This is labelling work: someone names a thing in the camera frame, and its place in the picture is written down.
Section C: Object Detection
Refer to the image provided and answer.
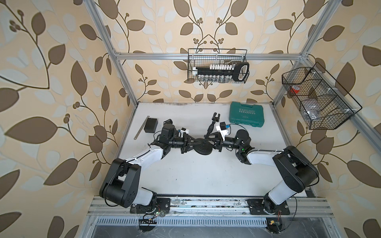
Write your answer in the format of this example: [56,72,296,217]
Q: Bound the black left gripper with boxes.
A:
[167,133,200,154]

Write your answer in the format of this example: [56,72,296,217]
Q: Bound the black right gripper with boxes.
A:
[204,132,242,153]

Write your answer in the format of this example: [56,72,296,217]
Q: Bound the black microphone stand pole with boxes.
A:
[163,119,173,125]

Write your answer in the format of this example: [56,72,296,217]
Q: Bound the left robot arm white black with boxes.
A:
[99,124,200,213]

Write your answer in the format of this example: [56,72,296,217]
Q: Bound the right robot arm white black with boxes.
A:
[210,130,319,215]

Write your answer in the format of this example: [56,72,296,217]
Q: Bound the small black box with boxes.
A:
[144,118,158,133]

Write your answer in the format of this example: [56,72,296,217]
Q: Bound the green plastic tool case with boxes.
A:
[229,102,265,128]

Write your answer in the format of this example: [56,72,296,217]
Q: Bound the red item in basket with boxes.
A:
[290,85,301,95]

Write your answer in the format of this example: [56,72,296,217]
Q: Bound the plastic bag in basket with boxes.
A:
[301,99,322,120]

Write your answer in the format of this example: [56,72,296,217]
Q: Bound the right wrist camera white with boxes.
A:
[216,122,231,141]

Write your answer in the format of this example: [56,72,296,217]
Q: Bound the socket set rail black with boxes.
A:
[191,62,250,83]

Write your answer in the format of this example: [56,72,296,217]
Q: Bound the black wire basket back wall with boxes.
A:
[187,48,250,84]

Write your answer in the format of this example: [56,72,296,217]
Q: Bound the black wire basket wall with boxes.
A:
[282,62,363,130]
[187,48,250,84]

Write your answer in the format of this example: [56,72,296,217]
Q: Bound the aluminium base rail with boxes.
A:
[87,195,334,227]

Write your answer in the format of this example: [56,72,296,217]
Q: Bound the black wire basket right wall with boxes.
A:
[282,62,363,130]

